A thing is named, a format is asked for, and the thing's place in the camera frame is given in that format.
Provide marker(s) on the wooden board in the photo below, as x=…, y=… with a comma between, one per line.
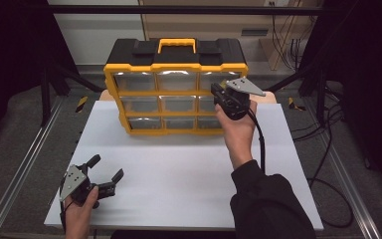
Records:
x=268, y=99

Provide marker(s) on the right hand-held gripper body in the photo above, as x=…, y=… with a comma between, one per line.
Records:
x=237, y=103

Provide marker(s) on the grid of clear drawers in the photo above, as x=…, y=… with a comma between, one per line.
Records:
x=177, y=81

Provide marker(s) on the person's left hand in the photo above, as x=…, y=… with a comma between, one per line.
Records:
x=79, y=215

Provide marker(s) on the black curtain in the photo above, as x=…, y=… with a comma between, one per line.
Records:
x=10, y=66
x=371, y=83

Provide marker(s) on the white cabinet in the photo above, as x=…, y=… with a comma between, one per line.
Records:
x=96, y=36

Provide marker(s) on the person's right hand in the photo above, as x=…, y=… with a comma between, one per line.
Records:
x=240, y=139

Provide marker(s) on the aluminium floor rail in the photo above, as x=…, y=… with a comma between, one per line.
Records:
x=344, y=172
x=23, y=166

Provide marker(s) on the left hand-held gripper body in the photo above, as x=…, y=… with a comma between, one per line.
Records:
x=75, y=181

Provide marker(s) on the yellow black hazard tape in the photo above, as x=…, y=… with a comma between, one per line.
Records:
x=291, y=103
x=81, y=104

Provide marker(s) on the yellow black organizer cabinet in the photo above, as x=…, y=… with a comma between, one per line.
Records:
x=175, y=56

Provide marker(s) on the black metal stand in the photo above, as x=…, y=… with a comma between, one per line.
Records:
x=320, y=96
x=45, y=96

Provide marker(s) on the clear plastic organizer drawer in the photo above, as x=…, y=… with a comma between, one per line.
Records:
x=207, y=79

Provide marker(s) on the black horizontal frame bar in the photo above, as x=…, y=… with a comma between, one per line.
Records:
x=112, y=9

